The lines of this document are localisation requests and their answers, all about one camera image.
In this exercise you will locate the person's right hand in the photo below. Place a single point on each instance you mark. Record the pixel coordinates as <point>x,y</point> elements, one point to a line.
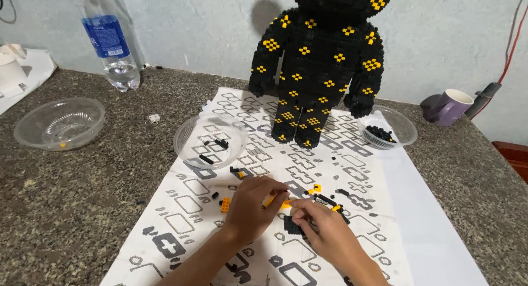
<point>330,236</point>

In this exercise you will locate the person's left hand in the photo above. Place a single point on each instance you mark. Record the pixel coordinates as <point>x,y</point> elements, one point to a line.
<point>247,211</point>

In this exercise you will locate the yellow brick strip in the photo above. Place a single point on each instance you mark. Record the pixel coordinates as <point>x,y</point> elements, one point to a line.
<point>285,204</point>

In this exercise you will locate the black brick plate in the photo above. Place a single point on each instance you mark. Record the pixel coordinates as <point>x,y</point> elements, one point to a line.
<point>290,226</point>

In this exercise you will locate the orange square brick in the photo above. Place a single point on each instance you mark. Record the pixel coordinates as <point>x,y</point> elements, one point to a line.
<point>225,204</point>

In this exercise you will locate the cluster of black yellow bricks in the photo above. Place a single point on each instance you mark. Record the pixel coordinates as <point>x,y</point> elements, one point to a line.
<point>330,203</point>

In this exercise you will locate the black and yellow brick piece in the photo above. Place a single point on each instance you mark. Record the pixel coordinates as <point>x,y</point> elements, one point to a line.
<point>236,171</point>

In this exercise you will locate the flat black brick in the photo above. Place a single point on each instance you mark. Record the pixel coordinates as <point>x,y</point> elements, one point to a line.
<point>342,192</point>

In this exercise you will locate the long black brick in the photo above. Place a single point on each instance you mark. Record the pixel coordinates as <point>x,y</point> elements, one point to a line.
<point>206,159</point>

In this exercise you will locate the white printed instruction sheet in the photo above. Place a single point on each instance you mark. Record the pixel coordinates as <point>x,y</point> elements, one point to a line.
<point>396,220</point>

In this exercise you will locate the short black brick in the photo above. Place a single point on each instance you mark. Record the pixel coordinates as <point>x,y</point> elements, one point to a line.
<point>222,143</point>

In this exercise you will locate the clear plastic bowl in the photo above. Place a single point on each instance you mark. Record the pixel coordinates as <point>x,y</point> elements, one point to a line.
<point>398,125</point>
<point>210,131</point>
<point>57,123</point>

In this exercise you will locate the heap of small black bricks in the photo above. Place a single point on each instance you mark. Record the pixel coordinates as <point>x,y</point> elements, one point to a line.
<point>379,134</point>

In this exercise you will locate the small white plastic piece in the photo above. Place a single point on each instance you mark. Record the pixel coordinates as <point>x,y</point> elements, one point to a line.
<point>154,118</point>

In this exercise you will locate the black and yellow brick bear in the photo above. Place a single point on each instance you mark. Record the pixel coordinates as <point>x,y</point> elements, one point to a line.
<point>317,67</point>

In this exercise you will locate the purple mug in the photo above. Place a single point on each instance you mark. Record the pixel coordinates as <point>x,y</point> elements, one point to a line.
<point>447,108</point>

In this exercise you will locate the red-brown wooden furniture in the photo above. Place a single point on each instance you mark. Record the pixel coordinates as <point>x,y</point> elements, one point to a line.
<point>513,158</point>

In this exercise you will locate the grey pipe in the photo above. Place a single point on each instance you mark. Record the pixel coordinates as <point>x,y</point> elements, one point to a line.
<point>482,99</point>

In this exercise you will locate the clear plastic water bottle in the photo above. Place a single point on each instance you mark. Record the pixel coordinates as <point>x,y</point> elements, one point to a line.
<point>110,46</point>

